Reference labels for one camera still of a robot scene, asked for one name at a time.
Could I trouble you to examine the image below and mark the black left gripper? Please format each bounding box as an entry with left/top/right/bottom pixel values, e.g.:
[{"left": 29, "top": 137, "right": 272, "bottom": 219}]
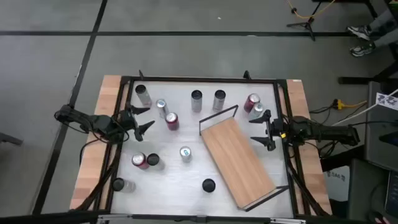
[{"left": 118, "top": 105, "right": 155, "bottom": 142}]

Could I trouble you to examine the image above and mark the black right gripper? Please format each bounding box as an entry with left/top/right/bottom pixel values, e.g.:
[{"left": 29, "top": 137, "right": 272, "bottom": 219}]
[{"left": 248, "top": 109, "right": 289, "bottom": 152}]

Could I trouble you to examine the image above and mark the white Celsius energy drink can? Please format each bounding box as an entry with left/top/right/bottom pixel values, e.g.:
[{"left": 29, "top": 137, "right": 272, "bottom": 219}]
[
  {"left": 134, "top": 84, "right": 153, "bottom": 108},
  {"left": 190, "top": 90, "right": 203, "bottom": 113},
  {"left": 201, "top": 178, "right": 216, "bottom": 194},
  {"left": 146, "top": 152, "right": 165, "bottom": 171},
  {"left": 212, "top": 89, "right": 227, "bottom": 112},
  {"left": 112, "top": 177, "right": 137, "bottom": 194}
]

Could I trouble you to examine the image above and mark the silver blue Red Bull can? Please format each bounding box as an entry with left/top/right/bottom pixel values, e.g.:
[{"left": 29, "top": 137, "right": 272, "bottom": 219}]
[
  {"left": 179, "top": 146, "right": 193, "bottom": 164},
  {"left": 248, "top": 102, "right": 264, "bottom": 121},
  {"left": 155, "top": 98, "right": 170, "bottom": 119}
]

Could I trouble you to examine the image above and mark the red soda can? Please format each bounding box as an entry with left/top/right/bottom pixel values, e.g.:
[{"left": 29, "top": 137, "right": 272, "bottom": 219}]
[
  {"left": 164, "top": 112, "right": 180, "bottom": 131},
  {"left": 243, "top": 93, "right": 261, "bottom": 114},
  {"left": 131, "top": 152, "right": 150, "bottom": 170}
]

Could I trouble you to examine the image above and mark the white printed box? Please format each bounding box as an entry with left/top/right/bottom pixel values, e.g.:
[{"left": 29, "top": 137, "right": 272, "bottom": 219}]
[{"left": 323, "top": 166, "right": 351, "bottom": 203}]

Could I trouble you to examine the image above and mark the black desk leg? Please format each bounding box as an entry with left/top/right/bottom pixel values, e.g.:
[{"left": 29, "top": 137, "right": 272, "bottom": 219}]
[{"left": 338, "top": 60, "right": 398, "bottom": 85}]

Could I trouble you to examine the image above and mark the black tripod stand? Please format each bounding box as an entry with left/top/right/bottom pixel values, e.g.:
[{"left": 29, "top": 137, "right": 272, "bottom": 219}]
[{"left": 285, "top": 0, "right": 324, "bottom": 41}]

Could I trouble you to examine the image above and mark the grey desk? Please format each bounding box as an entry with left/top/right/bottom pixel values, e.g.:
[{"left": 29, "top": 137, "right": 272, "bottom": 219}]
[{"left": 363, "top": 81, "right": 398, "bottom": 172}]

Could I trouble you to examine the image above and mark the dark grey cabinet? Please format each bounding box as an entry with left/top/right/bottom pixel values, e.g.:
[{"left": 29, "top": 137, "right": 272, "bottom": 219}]
[{"left": 347, "top": 158, "right": 398, "bottom": 224}]

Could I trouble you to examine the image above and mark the white printed paper tag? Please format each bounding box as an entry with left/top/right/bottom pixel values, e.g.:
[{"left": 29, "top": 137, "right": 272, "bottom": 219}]
[{"left": 375, "top": 92, "right": 398, "bottom": 111}]

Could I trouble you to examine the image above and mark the person's shoe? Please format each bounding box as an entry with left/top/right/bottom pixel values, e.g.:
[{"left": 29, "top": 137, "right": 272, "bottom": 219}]
[
  {"left": 346, "top": 24, "right": 373, "bottom": 41},
  {"left": 349, "top": 42, "right": 376, "bottom": 58}
]

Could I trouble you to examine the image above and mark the grey furniture foot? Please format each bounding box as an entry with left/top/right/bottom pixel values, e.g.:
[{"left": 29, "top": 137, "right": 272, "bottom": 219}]
[{"left": 0, "top": 132, "right": 24, "bottom": 147}]

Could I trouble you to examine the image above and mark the person's leg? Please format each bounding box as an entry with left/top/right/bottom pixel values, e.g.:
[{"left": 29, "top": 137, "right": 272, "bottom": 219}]
[
  {"left": 369, "top": 7, "right": 398, "bottom": 32},
  {"left": 373, "top": 27, "right": 398, "bottom": 47}
]

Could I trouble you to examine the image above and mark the wooden shelf with black frame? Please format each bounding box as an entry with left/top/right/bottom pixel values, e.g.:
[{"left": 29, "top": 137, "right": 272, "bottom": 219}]
[{"left": 198, "top": 105, "right": 290, "bottom": 212}]

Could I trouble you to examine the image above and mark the black cable bundle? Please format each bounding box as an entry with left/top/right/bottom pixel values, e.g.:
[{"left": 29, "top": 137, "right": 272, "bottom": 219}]
[
  {"left": 73, "top": 141, "right": 125, "bottom": 212},
  {"left": 285, "top": 149, "right": 330, "bottom": 217}
]

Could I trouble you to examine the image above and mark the yellow extension cord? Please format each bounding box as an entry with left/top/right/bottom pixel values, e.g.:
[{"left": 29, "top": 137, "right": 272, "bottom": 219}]
[{"left": 333, "top": 98, "right": 368, "bottom": 110}]

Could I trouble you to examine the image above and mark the white cable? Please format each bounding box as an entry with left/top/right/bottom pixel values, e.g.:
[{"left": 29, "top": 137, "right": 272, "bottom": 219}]
[{"left": 331, "top": 89, "right": 398, "bottom": 127}]

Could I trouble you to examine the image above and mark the silver aluminium rail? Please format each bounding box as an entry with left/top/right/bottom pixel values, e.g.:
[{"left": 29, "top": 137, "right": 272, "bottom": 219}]
[{"left": 96, "top": 213, "right": 307, "bottom": 224}]

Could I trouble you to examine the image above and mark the yellow floor cable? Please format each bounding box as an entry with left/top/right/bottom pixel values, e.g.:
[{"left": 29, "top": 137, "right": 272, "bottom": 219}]
[{"left": 285, "top": 0, "right": 336, "bottom": 19}]

